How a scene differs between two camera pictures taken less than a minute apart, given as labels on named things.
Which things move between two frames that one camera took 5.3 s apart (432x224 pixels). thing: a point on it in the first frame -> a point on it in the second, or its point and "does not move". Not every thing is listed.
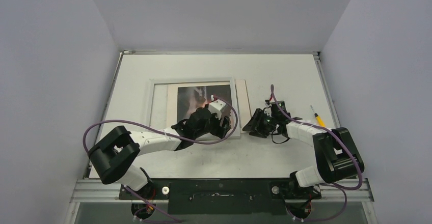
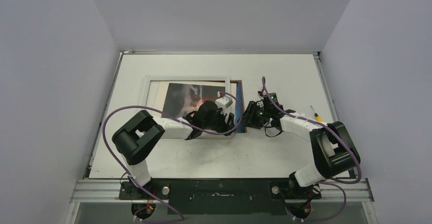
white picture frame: [173, 99] does not move
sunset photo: [190, 99] does not move
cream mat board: [245, 114] -> [159, 89]
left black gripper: [220, 131] does not move
